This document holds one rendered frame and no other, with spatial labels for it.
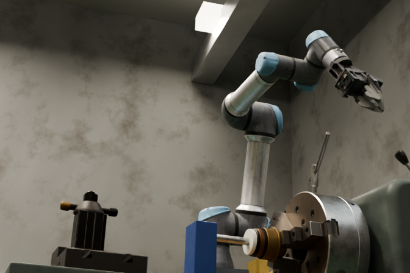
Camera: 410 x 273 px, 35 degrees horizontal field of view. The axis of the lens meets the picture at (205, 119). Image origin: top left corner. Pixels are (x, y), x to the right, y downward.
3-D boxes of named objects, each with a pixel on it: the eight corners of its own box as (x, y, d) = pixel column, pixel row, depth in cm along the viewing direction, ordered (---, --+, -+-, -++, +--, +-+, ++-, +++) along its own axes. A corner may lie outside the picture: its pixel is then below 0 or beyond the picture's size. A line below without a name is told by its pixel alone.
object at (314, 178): (309, 205, 184) (310, 166, 188) (317, 205, 184) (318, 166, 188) (310, 203, 182) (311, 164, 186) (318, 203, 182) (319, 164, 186)
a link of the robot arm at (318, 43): (318, 49, 211) (329, 28, 207) (335, 69, 204) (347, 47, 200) (299, 49, 207) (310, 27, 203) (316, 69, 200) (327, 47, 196)
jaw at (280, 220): (301, 248, 183) (288, 222, 193) (308, 234, 181) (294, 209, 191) (266, 244, 179) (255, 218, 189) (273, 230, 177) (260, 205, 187)
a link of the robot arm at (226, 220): (191, 245, 233) (193, 209, 239) (226, 249, 237) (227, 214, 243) (203, 239, 223) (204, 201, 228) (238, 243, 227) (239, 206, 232)
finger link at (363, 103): (366, 118, 183) (348, 98, 189) (379, 119, 186) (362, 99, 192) (371, 109, 181) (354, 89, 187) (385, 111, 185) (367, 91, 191)
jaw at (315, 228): (313, 236, 178) (335, 220, 168) (315, 253, 175) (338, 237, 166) (277, 231, 174) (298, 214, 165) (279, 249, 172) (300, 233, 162)
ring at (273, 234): (274, 233, 182) (244, 229, 179) (290, 225, 174) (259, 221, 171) (274, 265, 178) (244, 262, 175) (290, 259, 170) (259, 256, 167)
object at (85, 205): (100, 220, 173) (101, 209, 174) (107, 212, 166) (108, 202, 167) (70, 216, 170) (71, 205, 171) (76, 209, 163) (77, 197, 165)
